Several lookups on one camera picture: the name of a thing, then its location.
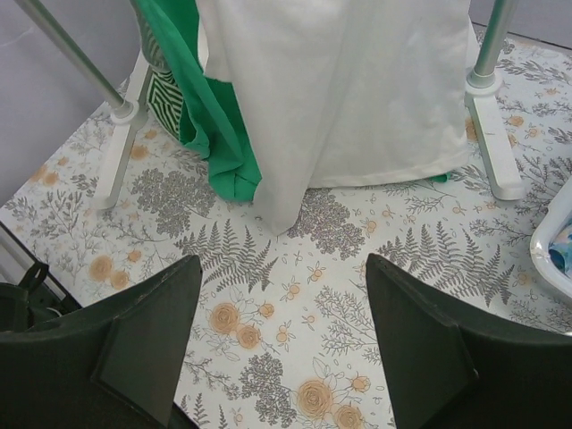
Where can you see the green striped tank top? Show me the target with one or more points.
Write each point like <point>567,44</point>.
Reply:
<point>164,97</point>

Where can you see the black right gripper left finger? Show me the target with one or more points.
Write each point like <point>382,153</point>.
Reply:
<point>113,364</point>

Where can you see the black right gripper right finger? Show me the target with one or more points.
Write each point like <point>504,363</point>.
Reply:
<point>448,364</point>

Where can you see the white laundry basket upright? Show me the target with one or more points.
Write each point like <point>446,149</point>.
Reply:
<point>557,221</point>

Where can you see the white clothes rack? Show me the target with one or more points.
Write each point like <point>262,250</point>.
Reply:
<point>129,113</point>

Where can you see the white tank top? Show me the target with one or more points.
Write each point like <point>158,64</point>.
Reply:
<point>341,93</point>

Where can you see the floral patterned table mat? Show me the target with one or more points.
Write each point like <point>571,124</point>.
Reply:
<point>283,336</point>

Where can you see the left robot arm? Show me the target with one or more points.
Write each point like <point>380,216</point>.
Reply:
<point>113,364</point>

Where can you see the blue floral garment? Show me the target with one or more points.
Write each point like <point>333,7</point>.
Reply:
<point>560,253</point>

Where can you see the green t-shirt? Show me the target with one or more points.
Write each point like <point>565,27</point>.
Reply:
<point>211,124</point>

